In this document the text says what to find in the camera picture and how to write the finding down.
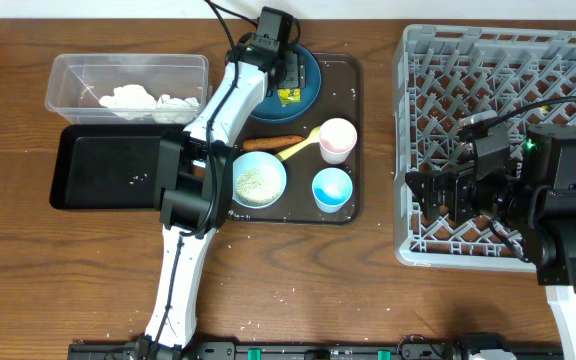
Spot dark brown serving tray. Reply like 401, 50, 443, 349
229, 53, 363, 226

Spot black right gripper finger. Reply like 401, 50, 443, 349
405, 171, 432, 203
419, 199, 446, 222

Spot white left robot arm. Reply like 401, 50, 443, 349
145, 46, 322, 350

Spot orange carrot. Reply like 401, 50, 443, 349
243, 135, 304, 152

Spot pink plastic cup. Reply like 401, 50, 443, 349
319, 118, 358, 165

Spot clear plastic bin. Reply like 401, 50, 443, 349
45, 54, 210, 124

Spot grey dishwasher rack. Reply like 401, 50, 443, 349
392, 24, 576, 273

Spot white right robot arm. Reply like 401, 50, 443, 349
405, 124, 576, 359

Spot light blue plastic cup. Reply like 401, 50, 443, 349
311, 167, 354, 213

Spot yellow plastic spoon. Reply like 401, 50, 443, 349
275, 126, 321, 162

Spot white tissue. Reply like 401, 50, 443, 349
98, 84, 199, 125

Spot white rice grains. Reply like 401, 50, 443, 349
235, 168, 276, 206

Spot yellow snack wrapper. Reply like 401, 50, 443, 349
277, 88, 301, 107

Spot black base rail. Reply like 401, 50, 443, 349
67, 333, 564, 360

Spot black tray bin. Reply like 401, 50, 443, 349
49, 124, 184, 210

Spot light blue bowl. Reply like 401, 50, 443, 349
233, 152, 287, 209

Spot dark blue plate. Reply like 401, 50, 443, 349
249, 45, 322, 124

